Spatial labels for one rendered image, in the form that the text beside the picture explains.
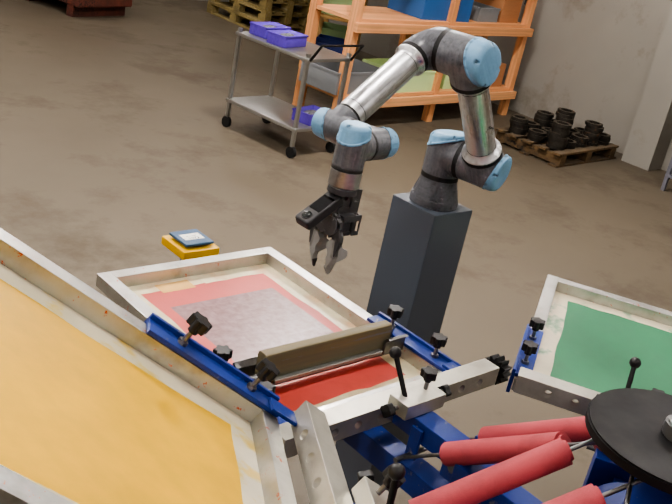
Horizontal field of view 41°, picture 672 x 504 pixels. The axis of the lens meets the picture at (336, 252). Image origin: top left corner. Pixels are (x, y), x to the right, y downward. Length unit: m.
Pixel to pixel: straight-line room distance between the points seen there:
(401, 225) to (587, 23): 7.25
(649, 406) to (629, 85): 8.01
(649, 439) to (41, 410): 0.97
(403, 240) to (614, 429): 1.35
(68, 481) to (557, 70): 9.15
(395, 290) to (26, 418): 1.79
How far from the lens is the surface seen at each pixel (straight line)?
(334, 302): 2.55
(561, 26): 10.07
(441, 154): 2.73
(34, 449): 1.23
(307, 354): 2.15
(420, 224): 2.76
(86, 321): 1.57
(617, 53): 9.71
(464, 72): 2.39
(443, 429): 1.99
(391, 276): 2.88
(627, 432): 1.63
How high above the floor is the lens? 2.09
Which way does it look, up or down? 23 degrees down
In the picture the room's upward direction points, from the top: 12 degrees clockwise
